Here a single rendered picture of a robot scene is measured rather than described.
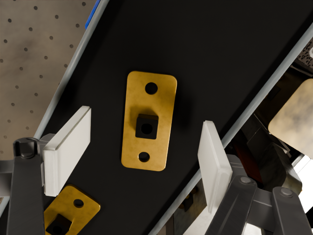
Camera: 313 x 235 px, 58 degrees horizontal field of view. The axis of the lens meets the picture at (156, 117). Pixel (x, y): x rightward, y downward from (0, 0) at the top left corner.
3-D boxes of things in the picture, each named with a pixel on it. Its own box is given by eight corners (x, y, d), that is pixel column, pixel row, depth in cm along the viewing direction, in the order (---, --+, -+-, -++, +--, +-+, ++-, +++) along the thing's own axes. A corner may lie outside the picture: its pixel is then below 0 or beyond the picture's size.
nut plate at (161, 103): (164, 169, 25) (164, 177, 23) (121, 164, 25) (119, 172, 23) (177, 75, 22) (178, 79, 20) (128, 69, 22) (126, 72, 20)
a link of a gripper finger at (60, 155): (57, 197, 16) (43, 196, 16) (90, 142, 22) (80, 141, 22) (56, 149, 14) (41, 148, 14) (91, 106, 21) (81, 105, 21)
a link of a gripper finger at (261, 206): (236, 203, 13) (300, 211, 13) (219, 152, 18) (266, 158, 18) (230, 229, 14) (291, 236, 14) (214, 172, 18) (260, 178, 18)
